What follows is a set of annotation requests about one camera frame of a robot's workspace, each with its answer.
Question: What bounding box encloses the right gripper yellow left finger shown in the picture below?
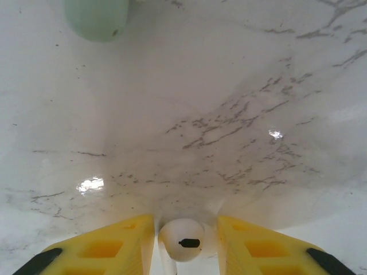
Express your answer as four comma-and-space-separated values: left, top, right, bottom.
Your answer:
11, 213, 158, 275

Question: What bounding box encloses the mint green earbud charging case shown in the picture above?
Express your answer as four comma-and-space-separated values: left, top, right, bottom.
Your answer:
63, 0, 130, 44

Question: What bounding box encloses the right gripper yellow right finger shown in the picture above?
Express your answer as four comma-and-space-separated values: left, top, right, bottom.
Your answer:
216, 214, 358, 275

